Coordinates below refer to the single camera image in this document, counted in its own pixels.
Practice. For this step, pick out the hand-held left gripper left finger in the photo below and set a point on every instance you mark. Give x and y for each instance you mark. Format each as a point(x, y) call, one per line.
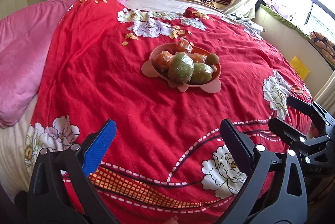
point(99, 146)

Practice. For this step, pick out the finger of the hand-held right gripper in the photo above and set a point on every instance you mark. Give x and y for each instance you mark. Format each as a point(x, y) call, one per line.
point(314, 114)
point(288, 132)

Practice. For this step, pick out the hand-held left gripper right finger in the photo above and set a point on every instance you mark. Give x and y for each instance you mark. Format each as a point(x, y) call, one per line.
point(236, 145)

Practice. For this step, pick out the small green fruit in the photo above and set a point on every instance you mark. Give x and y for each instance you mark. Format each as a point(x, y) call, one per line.
point(201, 76)

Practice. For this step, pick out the pink plastic bowl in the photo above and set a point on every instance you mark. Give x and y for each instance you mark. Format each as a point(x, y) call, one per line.
point(148, 69)

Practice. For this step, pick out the orange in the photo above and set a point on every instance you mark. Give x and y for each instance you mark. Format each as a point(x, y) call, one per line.
point(197, 57)
point(183, 46)
point(162, 59)

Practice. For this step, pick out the large green fruit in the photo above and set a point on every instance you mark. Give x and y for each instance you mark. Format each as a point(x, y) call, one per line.
point(180, 67)

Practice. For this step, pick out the yellow paper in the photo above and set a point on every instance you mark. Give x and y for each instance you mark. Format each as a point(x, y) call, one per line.
point(300, 67)

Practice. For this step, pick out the orange striped cloth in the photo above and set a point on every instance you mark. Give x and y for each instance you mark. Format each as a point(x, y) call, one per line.
point(323, 43)

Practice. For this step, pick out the red floral blanket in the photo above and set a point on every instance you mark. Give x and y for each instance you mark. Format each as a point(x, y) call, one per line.
point(104, 69)

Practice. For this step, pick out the green-edged window seat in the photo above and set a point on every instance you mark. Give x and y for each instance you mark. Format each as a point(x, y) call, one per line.
point(282, 35)

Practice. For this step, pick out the white bed cover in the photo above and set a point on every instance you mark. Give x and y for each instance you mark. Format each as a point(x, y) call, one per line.
point(13, 145)

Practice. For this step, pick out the white patterned cloth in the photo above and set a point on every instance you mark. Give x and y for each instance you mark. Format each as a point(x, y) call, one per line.
point(243, 25)

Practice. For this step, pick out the dark garment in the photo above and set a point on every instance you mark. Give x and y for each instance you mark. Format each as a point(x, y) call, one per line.
point(265, 2)

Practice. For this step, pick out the pink quilt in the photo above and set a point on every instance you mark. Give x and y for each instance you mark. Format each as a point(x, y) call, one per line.
point(23, 51)

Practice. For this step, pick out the beige bed sheet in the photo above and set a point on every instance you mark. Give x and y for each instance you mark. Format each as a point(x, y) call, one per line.
point(167, 1)

